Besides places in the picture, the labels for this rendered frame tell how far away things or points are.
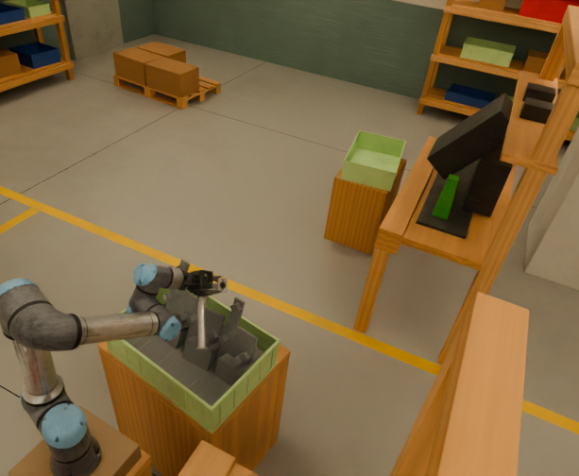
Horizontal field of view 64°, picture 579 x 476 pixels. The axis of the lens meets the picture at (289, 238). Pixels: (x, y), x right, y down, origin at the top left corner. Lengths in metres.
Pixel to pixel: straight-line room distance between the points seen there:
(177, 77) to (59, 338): 5.16
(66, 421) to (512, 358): 1.25
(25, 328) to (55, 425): 0.40
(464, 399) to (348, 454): 2.16
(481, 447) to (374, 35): 7.09
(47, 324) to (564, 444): 2.91
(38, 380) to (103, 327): 0.29
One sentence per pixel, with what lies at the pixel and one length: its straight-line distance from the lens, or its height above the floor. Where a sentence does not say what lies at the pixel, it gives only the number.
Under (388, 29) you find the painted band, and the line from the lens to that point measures 7.47.
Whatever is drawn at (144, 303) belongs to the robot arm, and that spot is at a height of 1.35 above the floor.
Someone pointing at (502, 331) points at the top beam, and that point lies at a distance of 0.83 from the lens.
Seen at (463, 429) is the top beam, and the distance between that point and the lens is 0.69.
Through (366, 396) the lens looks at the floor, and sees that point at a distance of 3.07.
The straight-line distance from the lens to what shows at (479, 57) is 6.76.
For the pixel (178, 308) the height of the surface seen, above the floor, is 0.95.
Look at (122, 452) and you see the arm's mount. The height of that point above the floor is 0.93.
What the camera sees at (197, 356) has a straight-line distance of 2.02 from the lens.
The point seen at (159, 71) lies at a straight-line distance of 6.40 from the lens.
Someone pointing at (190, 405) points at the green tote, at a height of 0.87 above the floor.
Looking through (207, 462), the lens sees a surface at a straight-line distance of 1.76.
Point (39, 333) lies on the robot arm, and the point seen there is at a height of 1.54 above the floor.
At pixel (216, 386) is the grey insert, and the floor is 0.85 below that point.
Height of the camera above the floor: 2.48
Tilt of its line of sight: 38 degrees down
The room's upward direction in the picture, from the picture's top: 7 degrees clockwise
